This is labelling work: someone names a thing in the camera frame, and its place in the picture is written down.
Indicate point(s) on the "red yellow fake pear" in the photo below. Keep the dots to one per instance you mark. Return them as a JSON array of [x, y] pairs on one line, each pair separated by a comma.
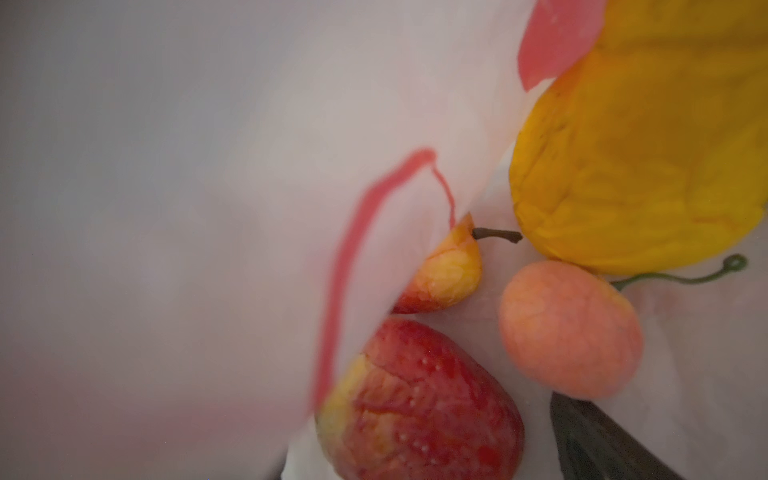
[[452, 272]]

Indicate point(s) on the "yellow fake lemon with stem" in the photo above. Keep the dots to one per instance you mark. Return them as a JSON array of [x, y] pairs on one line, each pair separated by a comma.
[[650, 153]]

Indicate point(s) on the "red fake strawberry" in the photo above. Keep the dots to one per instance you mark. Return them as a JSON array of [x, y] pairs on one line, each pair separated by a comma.
[[414, 405]]

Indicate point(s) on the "pink translucent plastic bag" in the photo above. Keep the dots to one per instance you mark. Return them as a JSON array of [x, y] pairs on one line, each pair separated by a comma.
[[202, 200]]

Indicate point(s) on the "small pink fake peach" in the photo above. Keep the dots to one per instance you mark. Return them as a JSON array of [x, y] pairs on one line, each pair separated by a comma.
[[574, 332]]

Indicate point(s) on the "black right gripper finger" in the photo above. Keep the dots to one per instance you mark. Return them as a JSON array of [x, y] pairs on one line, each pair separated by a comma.
[[592, 446]]

